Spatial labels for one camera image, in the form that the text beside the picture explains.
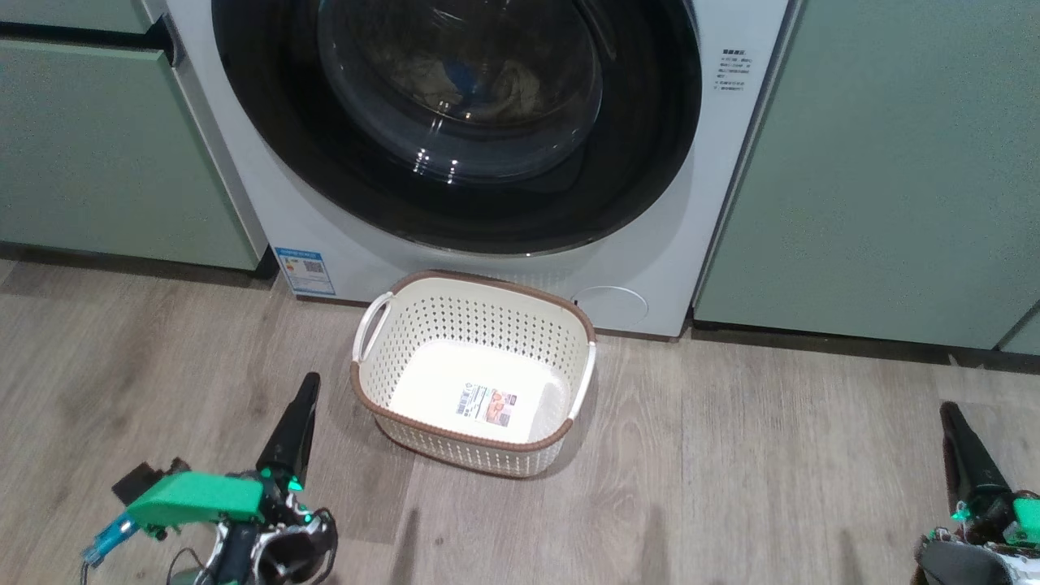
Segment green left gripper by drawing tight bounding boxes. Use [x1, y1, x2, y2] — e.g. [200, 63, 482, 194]
[126, 372, 322, 531]

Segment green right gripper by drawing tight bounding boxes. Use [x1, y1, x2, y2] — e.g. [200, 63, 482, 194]
[940, 401, 1040, 547]

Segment black round glass washer door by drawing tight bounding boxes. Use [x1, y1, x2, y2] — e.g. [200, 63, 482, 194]
[211, 0, 704, 257]

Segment clothes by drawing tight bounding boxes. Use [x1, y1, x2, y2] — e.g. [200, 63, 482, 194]
[390, 49, 553, 119]

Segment white front-load washing machine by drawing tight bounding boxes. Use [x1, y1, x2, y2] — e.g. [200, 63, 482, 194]
[142, 0, 801, 338]

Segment printed label sticker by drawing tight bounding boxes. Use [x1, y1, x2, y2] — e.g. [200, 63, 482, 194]
[455, 385, 519, 428]

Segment cream perforated basket brown rim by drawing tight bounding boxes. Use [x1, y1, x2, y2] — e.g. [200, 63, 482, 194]
[351, 271, 598, 479]

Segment wide green cabinet door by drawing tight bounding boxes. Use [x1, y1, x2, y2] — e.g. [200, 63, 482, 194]
[695, 0, 1040, 350]

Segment blue energy label sticker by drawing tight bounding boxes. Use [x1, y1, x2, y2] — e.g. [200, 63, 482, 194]
[275, 247, 336, 297]

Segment black cabinet plinth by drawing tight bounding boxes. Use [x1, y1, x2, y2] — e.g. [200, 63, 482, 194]
[0, 240, 279, 287]
[691, 321, 1040, 375]

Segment tall green cabinet drawer front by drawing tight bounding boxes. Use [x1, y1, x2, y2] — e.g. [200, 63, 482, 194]
[0, 37, 269, 271]

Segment round white filter cover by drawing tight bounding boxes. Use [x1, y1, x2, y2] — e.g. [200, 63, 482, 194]
[571, 286, 649, 330]

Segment white text sticker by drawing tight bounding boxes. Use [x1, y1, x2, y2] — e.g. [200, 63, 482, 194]
[715, 47, 752, 97]

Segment short green cabinet drawer front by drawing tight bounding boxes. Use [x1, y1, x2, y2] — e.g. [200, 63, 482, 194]
[0, 0, 159, 35]

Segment blue cable connector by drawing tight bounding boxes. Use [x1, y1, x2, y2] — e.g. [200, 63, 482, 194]
[81, 512, 137, 567]

